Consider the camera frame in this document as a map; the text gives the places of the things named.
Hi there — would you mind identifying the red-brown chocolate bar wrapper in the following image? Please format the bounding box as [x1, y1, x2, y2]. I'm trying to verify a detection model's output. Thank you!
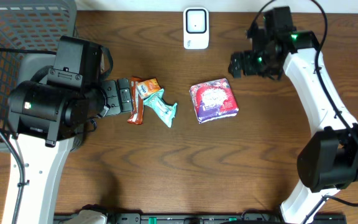
[127, 77, 144, 125]

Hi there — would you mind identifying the orange snack packet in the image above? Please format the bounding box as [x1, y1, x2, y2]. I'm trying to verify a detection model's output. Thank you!
[136, 78, 161, 100]

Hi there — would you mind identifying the teal wet wipe packet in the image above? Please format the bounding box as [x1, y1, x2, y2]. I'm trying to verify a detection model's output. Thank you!
[144, 89, 177, 128]

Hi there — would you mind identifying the purple tissue pack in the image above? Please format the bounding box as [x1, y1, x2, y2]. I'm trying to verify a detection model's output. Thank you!
[190, 78, 239, 124]

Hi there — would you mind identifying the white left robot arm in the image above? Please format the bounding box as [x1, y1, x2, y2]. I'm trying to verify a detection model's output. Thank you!
[2, 36, 132, 223]

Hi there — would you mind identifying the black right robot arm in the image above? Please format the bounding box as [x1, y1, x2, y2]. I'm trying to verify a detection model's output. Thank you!
[228, 5, 358, 223]

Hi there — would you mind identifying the white barcode scanner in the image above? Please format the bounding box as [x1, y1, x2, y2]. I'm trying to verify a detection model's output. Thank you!
[183, 7, 209, 50]

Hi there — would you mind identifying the grey plastic mesh basket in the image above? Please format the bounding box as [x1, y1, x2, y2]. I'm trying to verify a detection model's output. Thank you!
[0, 0, 77, 136]

